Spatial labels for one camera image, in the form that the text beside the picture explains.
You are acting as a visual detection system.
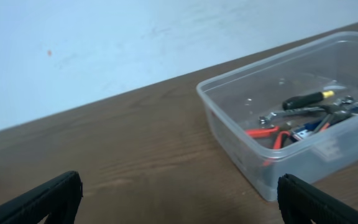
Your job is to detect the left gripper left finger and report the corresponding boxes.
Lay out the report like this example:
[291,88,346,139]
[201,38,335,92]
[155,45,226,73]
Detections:
[0,171,83,224]

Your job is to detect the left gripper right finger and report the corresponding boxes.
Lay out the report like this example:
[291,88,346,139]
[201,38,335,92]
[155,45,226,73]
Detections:
[277,174,358,224]

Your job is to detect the blue precision screwdriver set case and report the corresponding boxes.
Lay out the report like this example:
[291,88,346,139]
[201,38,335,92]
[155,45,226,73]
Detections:
[290,101,358,142]

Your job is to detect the red handled pliers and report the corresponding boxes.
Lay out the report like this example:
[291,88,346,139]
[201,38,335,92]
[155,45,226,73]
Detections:
[245,121,296,150]

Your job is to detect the silver combination wrench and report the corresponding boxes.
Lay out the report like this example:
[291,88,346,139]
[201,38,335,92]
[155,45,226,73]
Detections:
[258,96,356,126]

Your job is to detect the black yellow screwdriver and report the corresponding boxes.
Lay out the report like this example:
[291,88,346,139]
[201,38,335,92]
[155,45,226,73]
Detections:
[282,90,335,110]

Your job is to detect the small claw hammer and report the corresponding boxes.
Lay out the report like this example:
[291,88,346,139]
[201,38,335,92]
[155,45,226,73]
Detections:
[313,105,352,134]

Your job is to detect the clear plastic container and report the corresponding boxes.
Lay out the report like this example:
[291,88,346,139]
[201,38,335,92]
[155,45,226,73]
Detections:
[196,31,358,201]

